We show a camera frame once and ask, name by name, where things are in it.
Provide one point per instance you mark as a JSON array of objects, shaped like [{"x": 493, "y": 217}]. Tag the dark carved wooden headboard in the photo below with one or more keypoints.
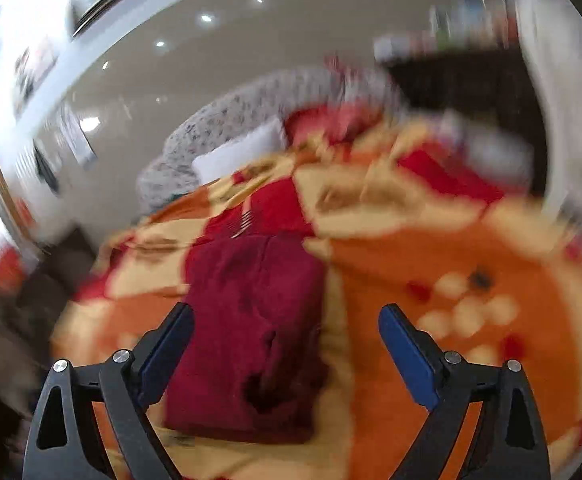
[{"x": 471, "y": 85}]

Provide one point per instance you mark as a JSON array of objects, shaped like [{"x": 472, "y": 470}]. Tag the maroon knit garment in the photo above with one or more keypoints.
[{"x": 251, "y": 310}]

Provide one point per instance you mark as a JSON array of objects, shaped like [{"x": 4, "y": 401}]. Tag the checkered orange red blanket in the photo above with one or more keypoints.
[{"x": 421, "y": 260}]

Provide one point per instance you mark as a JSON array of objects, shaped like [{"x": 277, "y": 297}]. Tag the grey floral folded quilt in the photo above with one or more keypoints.
[{"x": 221, "y": 115}]

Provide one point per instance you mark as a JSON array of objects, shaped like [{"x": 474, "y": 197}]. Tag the dark wooden cabinet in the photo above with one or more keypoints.
[{"x": 56, "y": 280}]

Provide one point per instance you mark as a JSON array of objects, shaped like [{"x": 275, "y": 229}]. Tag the red wall paper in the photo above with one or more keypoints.
[{"x": 8, "y": 267}]

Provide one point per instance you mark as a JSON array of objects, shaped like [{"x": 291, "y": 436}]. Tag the white embroidered cushion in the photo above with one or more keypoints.
[{"x": 556, "y": 85}]

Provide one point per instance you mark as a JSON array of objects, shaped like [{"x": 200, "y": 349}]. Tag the red pillow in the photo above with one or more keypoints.
[{"x": 331, "y": 122}]

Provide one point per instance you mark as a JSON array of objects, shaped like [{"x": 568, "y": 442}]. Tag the white pillow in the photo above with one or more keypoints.
[{"x": 241, "y": 152}]

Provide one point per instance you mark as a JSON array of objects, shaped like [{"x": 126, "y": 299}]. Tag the clutter pile on headboard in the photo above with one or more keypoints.
[{"x": 446, "y": 25}]

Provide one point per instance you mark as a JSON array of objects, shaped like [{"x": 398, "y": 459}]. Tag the dark hanging wall item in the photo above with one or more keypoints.
[{"x": 47, "y": 167}]

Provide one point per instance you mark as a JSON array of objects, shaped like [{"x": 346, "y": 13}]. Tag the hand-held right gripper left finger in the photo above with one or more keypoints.
[{"x": 166, "y": 355}]

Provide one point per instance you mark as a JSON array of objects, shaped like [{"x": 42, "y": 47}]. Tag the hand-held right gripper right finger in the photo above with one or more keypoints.
[{"x": 406, "y": 355}]

